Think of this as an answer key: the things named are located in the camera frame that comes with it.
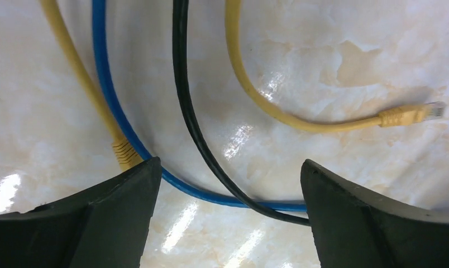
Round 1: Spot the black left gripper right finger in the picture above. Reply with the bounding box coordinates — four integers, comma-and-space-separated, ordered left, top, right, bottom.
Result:
300, 159, 449, 267

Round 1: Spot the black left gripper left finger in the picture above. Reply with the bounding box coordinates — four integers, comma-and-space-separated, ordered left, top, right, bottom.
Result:
0, 157, 161, 267

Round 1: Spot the yellow ethernet cable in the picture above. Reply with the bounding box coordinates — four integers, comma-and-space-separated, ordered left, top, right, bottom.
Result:
39, 0, 144, 171
224, 0, 447, 134

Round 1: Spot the black ethernet cable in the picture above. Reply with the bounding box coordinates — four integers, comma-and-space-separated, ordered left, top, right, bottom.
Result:
171, 0, 311, 227

